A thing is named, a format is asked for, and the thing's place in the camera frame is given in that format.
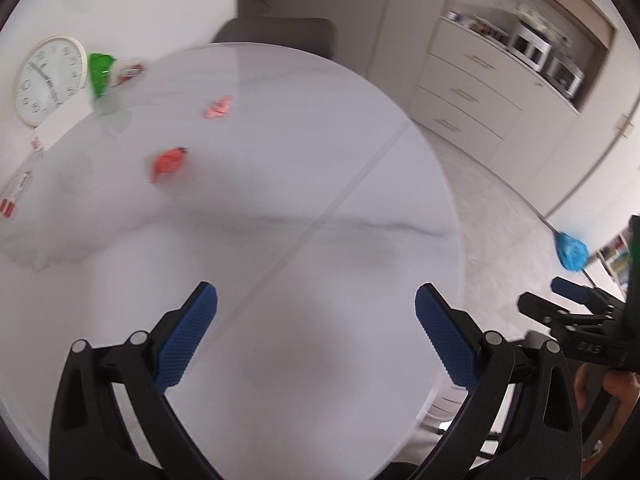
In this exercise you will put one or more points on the silver toaster oven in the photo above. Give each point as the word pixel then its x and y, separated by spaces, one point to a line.
pixel 564 76

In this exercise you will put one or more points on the green plastic cup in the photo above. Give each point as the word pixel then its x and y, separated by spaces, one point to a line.
pixel 100 72

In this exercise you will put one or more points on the red white small packet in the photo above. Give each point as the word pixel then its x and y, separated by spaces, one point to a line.
pixel 130 70

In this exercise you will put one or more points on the person's right hand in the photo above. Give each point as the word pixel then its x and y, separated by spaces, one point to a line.
pixel 622 387

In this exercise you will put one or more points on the orange-red plastic wrapper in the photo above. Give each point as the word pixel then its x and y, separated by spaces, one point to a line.
pixel 169 162

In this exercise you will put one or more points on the red white striped packet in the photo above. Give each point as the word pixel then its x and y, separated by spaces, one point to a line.
pixel 12 195

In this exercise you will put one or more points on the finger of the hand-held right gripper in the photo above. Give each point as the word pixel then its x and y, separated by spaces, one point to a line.
pixel 572 290
pixel 540 310

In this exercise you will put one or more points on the round white wall clock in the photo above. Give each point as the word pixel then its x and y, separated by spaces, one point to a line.
pixel 50 80

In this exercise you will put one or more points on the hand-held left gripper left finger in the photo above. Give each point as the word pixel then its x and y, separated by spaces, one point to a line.
pixel 185 340

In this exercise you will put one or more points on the beige drawer cabinet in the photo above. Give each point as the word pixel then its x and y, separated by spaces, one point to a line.
pixel 475 90

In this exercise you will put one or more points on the silver microwave oven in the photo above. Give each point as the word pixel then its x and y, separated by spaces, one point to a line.
pixel 530 45

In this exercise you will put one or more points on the clear plastic cup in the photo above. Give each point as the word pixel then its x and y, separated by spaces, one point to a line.
pixel 111 117

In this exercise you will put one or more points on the blue bag on stick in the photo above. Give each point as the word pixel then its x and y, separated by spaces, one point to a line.
pixel 572 252

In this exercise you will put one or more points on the white cardboard box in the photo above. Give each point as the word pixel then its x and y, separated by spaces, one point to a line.
pixel 62 122

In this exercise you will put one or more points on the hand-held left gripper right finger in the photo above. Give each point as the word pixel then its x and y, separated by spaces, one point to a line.
pixel 447 340

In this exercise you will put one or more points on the pink plastic wrapper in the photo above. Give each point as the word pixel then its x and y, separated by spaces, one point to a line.
pixel 217 108

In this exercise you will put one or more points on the bookshelf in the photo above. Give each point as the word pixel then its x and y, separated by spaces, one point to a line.
pixel 617 260

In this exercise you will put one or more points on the grey chair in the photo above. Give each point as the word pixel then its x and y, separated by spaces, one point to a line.
pixel 275 35

